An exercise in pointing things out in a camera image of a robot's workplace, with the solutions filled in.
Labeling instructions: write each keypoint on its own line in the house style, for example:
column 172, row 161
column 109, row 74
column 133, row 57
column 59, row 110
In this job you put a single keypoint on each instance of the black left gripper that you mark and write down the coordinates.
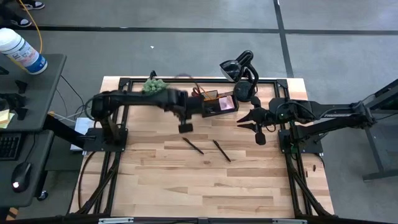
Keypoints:
column 189, row 105

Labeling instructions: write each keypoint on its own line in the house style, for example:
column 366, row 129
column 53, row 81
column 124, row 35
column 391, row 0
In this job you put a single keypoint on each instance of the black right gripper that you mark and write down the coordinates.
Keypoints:
column 265, row 119

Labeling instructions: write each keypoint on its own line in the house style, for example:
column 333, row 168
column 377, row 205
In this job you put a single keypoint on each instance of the black mesh desk organizer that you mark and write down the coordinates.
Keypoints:
column 217, row 114

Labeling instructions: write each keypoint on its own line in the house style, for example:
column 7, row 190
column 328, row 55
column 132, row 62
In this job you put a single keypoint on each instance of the pink sticky note pad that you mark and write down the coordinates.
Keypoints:
column 227, row 103

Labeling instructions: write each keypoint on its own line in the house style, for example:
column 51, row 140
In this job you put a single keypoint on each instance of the black pen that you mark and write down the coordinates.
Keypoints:
column 221, row 151
column 192, row 145

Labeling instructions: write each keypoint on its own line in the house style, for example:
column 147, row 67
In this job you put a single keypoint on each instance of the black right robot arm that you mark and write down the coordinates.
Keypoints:
column 326, row 112

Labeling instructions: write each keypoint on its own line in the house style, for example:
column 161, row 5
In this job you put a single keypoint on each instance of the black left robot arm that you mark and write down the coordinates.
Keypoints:
column 133, row 98

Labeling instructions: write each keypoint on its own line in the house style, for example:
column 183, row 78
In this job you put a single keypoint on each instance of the black gooseneck desk lamp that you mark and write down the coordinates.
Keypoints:
column 244, row 91

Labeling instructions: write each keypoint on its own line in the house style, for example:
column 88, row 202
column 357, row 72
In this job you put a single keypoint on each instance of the green plant in white pot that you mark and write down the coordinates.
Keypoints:
column 154, row 86

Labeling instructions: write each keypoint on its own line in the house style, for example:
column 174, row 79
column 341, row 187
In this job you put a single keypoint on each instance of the grey metal stand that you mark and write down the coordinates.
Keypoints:
column 373, row 140

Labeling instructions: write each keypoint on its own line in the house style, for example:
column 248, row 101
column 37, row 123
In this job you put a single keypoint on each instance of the black side desk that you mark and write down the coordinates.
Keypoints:
column 37, row 93

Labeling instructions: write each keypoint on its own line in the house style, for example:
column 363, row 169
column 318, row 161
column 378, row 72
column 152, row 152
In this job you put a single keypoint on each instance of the black keyboard tray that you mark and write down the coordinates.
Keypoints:
column 37, row 149

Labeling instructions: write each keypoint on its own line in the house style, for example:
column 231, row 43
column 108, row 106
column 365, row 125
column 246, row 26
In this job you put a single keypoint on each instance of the black caster wheel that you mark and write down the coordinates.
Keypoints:
column 42, row 196

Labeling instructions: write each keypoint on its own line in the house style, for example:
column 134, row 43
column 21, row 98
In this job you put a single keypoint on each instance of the white wipes canister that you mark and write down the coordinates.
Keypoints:
column 21, row 53

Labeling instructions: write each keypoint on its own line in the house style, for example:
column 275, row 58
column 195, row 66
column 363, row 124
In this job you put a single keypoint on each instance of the black computer mouse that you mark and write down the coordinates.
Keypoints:
column 21, row 177

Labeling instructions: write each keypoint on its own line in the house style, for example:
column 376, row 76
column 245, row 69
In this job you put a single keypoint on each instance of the yellow sticky note pad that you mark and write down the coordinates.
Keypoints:
column 5, row 119

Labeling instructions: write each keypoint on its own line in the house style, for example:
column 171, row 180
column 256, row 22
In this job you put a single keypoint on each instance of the black keyboard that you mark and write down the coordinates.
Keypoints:
column 9, row 146

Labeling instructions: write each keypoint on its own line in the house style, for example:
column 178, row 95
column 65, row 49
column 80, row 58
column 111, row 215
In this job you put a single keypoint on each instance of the person's shoe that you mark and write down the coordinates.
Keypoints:
column 20, row 22
column 33, row 4

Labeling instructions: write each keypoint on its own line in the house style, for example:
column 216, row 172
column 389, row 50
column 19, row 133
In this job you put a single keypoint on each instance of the black aluminium table frame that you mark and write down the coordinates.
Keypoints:
column 283, row 90

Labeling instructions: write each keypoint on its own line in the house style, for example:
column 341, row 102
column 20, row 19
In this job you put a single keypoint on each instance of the silver table-edge bracket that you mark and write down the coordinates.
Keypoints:
column 115, row 221
column 289, row 221

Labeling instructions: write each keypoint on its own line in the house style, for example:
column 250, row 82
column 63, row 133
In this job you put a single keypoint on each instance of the black plastic bracket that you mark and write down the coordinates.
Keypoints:
column 3, row 71
column 21, row 86
column 14, row 102

